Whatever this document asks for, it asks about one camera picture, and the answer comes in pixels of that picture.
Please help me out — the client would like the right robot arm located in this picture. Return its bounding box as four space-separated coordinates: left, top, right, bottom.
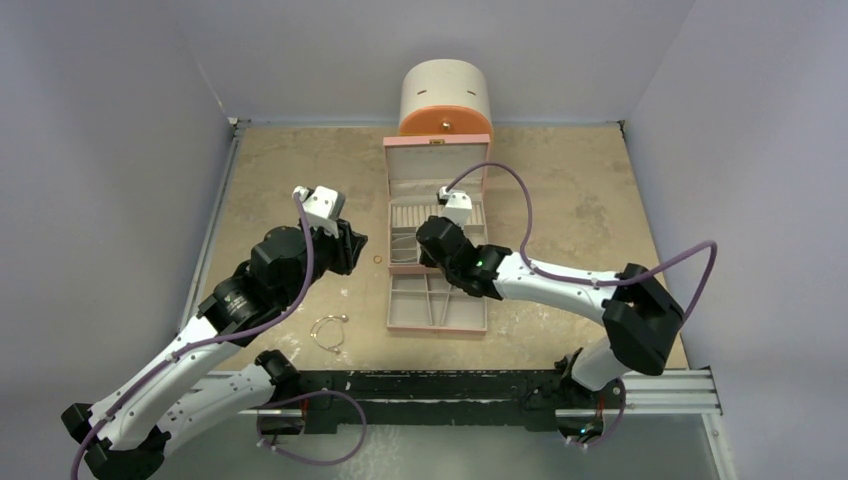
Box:
415 216 684 407

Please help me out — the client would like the aluminium frame rail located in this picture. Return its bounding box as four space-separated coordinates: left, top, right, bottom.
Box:
119 119 252 480

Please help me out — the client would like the silver pearl bangle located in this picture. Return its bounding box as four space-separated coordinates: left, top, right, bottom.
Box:
310 314 350 355

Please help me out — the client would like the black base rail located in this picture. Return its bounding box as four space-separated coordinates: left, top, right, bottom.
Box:
235 368 627 435

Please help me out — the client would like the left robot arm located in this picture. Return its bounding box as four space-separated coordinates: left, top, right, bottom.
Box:
61 219 368 479

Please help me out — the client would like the round beige orange box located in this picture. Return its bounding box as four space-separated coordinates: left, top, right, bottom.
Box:
398 59 493 136

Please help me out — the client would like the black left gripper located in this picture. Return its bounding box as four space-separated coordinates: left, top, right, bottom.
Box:
278 217 365 308

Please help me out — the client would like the pink box pull-out drawer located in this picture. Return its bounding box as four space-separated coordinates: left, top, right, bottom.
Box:
387 274 488 334

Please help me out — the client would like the pink jewelry box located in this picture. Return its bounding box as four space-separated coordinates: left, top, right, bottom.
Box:
383 134 491 275

